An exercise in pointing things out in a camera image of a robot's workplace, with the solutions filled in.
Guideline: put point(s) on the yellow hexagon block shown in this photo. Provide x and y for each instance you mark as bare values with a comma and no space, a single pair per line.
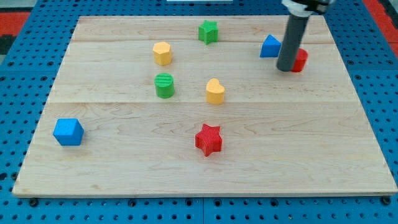
162,53

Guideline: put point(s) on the red star block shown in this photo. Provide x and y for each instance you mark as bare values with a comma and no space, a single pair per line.
209,139

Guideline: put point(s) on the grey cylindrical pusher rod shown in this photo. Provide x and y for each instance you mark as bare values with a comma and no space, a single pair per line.
291,43

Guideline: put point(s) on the green cylinder block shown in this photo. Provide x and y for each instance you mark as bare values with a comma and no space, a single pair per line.
164,85

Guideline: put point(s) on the red cylinder block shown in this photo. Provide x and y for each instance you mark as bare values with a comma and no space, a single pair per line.
300,60

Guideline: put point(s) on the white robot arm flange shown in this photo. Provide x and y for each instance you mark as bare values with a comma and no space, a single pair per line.
305,8

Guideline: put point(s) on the yellow heart block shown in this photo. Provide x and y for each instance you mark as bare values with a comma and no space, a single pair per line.
215,92

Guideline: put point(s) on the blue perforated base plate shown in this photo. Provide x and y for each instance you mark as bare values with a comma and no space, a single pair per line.
31,64

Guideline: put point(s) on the blue cube block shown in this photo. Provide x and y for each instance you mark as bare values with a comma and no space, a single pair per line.
68,132

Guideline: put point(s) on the green star block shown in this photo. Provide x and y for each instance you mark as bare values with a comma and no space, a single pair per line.
208,32

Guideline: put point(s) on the blue triangle block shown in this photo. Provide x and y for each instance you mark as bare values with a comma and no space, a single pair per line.
270,47

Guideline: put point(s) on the light wooden board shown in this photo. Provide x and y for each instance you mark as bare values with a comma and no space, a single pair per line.
284,134

